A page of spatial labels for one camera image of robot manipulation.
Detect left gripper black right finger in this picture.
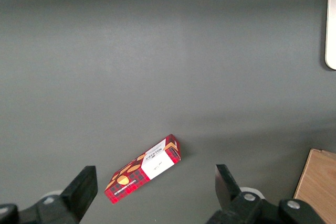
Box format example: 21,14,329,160
207,164,328,224

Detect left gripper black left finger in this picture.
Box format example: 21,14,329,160
0,165,98,224

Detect wooden drawer cabinet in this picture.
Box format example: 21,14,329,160
293,148,336,224

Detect red plaid cookie box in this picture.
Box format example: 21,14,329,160
104,134,182,206

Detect beige plastic tray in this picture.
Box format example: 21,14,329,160
324,0,336,71

